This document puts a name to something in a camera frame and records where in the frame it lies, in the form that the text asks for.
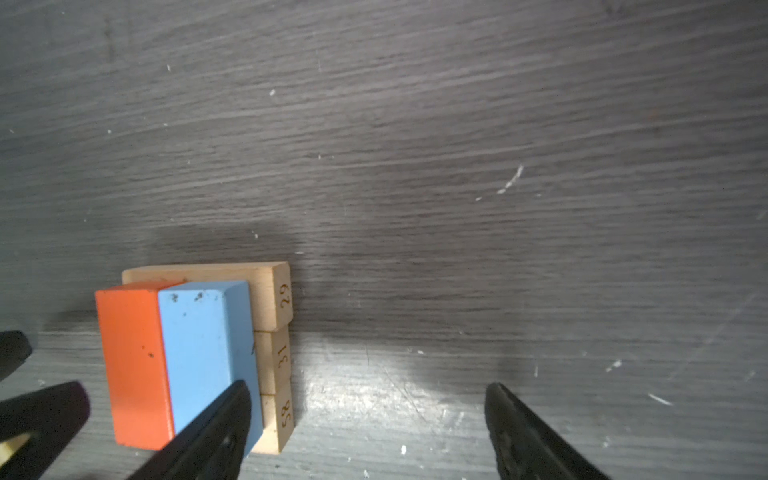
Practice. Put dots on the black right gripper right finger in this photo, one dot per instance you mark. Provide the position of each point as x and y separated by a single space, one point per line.
525 446

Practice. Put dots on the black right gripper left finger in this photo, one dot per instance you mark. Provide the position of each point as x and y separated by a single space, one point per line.
212 446

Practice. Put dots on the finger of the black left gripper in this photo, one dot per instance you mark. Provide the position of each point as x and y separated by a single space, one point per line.
15 349
51 417

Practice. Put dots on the natural wood bar block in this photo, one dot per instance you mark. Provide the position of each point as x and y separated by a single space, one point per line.
274 362
269 285
278 420

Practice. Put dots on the light blue rectangular block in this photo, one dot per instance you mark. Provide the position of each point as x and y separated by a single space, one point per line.
209 344

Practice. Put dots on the orange rectangular wood block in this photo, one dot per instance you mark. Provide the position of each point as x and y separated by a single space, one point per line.
131 332

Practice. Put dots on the ribbed natural wood square block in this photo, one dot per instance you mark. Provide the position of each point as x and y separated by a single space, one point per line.
8 448

